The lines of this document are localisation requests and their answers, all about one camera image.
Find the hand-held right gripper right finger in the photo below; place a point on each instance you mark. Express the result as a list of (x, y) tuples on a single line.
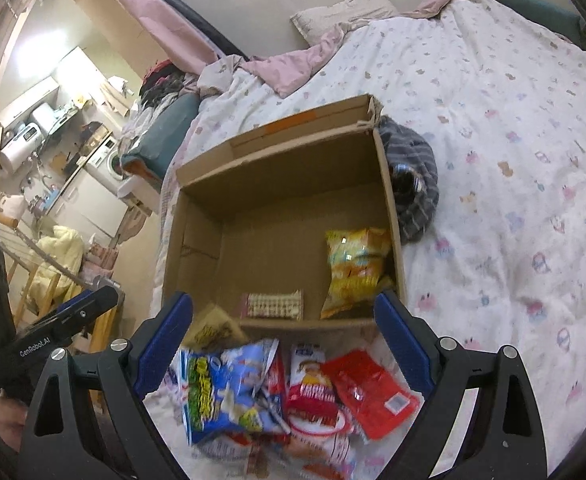
[(403, 345)]

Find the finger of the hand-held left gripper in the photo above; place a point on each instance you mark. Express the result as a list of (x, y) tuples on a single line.
[(90, 305)]

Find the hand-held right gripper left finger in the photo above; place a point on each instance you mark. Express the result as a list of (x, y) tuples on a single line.
[(159, 345)]

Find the white and blue snack bag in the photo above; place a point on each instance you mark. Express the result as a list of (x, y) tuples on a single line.
[(223, 395)]

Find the yellow snack bag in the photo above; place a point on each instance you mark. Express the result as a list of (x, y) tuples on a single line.
[(355, 270)]

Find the clear cracker packet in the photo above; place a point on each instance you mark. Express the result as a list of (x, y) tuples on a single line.
[(273, 305)]

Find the red candy bag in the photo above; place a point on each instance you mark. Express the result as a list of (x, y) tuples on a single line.
[(323, 440)]

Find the brown and red snack packet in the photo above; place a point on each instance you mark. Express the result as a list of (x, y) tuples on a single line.
[(238, 457)]

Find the cardboard box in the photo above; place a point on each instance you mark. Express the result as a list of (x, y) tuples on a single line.
[(273, 240)]

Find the person's left hand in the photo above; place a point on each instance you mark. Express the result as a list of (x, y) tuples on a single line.
[(10, 417)]

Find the red pouch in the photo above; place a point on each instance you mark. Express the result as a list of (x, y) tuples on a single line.
[(373, 390)]

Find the yellow cloth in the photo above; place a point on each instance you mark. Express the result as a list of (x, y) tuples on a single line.
[(55, 260)]

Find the drying rack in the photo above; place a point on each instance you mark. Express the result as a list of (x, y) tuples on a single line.
[(23, 240)]

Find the white cabinet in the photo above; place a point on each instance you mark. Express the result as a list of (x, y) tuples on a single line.
[(88, 205)]

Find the red and white snack pack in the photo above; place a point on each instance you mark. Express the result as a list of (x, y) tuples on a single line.
[(309, 380)]

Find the white washing machine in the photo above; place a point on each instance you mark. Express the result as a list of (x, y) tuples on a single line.
[(108, 165)]

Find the grey striped cloth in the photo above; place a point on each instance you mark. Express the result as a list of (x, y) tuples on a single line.
[(415, 180)]

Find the white kitchen appliance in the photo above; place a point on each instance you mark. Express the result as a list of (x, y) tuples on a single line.
[(18, 147)]

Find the teal pillow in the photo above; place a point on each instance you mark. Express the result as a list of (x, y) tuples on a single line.
[(165, 135)]

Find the printed bed quilt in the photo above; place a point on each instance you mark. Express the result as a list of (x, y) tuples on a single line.
[(498, 160)]

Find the pile of clothes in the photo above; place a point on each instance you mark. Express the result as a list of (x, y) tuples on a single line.
[(165, 82)]

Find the pink blanket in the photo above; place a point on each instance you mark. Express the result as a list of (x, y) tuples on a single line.
[(283, 67)]

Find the beige pillow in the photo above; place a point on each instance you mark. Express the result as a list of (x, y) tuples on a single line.
[(343, 12)]

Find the teal headboard cushion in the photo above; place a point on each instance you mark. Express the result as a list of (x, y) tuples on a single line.
[(528, 7)]

